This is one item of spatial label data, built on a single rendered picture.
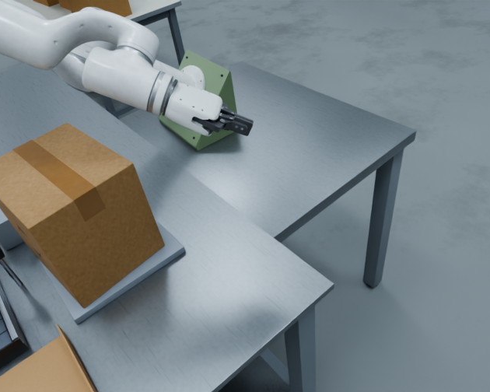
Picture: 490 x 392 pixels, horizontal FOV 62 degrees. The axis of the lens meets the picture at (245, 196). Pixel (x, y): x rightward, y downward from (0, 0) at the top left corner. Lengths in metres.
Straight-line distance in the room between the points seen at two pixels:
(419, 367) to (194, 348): 1.12
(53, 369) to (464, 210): 2.04
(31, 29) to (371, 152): 0.95
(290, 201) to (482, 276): 1.22
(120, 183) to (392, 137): 0.87
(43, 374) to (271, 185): 0.73
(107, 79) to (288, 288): 0.58
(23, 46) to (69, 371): 0.64
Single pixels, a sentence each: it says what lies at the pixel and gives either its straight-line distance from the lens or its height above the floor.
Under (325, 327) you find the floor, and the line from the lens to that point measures 1.86.
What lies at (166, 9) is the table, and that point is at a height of 0.76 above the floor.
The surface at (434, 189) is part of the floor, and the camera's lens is 2.51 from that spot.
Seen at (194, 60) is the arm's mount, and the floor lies 1.04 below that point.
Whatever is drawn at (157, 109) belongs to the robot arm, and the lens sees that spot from 0.81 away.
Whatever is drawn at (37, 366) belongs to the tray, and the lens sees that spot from 1.02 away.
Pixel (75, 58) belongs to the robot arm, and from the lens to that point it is 1.26.
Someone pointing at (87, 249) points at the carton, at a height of 0.99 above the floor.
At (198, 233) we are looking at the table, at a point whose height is 0.83.
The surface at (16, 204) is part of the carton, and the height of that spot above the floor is 1.12.
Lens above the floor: 1.61
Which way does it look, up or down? 42 degrees down
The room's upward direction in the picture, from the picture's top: 9 degrees counter-clockwise
